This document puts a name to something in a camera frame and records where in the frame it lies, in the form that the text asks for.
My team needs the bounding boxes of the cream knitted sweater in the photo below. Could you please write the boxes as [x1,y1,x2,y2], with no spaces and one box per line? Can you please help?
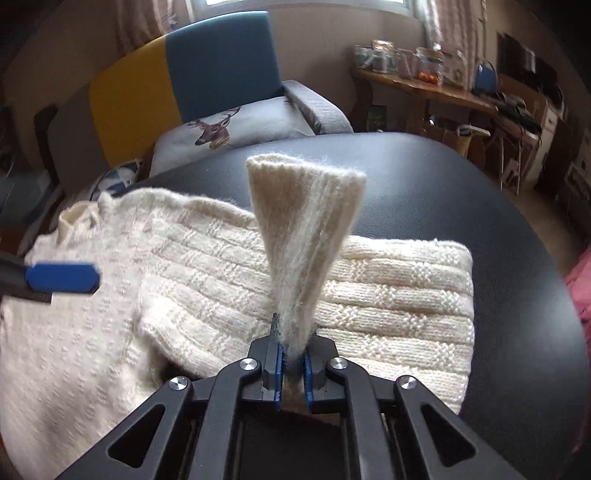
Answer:
[1,154,475,479]

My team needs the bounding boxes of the blue triangle pattern cushion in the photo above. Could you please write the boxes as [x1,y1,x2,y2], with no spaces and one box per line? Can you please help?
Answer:
[89,159,143,201]

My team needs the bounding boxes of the deer print cushion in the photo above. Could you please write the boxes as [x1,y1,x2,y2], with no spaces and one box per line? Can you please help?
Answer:
[149,96,314,177]

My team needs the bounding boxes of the grey yellow blue armchair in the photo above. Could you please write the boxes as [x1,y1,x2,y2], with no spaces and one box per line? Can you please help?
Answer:
[47,11,353,195]

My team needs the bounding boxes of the left beige curtain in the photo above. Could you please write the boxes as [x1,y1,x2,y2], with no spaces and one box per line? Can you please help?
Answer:
[113,0,195,57]

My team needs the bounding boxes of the beige curtain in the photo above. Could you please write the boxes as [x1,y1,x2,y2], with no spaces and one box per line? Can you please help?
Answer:
[113,0,195,57]
[415,0,479,90]

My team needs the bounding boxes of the pink cloth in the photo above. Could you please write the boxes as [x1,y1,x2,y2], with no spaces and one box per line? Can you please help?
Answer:
[565,248,591,357]

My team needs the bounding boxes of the wooden side table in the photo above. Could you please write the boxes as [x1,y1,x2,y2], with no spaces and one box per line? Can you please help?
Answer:
[349,68,498,135]

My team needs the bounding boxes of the jar with oranges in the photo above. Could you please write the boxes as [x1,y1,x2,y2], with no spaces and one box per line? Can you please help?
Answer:
[416,47,445,86]

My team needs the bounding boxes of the blue bag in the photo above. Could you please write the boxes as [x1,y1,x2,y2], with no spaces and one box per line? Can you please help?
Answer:
[473,60,498,95]

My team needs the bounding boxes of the black monitor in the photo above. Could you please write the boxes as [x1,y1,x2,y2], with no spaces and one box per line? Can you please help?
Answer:
[497,33,563,98]

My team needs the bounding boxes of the right beige curtain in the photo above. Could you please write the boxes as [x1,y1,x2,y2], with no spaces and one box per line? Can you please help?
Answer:
[415,0,479,90]

